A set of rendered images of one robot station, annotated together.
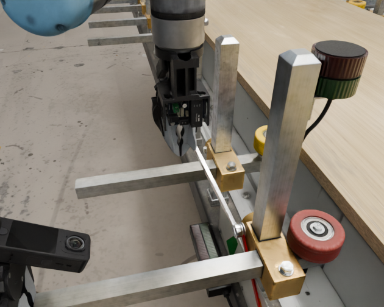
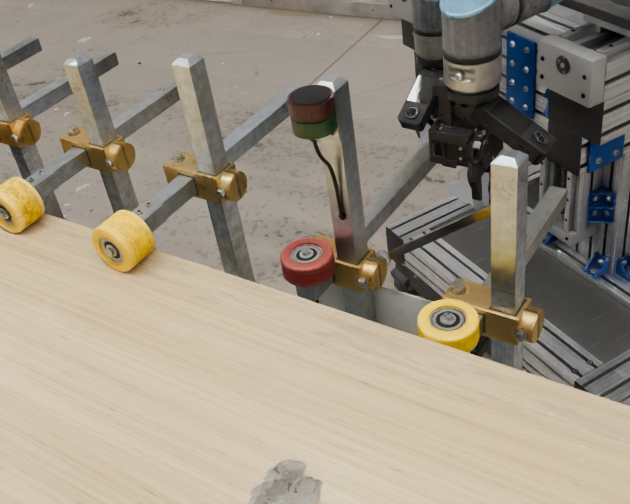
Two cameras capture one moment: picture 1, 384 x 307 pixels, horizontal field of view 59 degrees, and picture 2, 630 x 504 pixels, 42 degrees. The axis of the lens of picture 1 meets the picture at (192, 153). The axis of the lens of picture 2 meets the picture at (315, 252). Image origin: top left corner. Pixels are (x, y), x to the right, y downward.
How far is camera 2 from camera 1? 1.41 m
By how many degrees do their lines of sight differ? 98
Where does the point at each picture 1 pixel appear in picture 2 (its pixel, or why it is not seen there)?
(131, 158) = not seen: outside the picture
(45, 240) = (418, 95)
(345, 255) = not seen: hidden behind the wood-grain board
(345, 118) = (401, 434)
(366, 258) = not seen: hidden behind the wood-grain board
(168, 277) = (382, 196)
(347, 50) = (302, 94)
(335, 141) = (373, 370)
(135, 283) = (396, 182)
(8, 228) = (433, 76)
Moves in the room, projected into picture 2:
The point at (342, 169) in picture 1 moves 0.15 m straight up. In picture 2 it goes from (332, 332) to (318, 242)
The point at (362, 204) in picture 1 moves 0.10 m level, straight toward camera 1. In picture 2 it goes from (286, 304) to (278, 261)
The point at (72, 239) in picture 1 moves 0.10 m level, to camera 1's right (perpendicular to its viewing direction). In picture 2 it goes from (413, 109) to (373, 135)
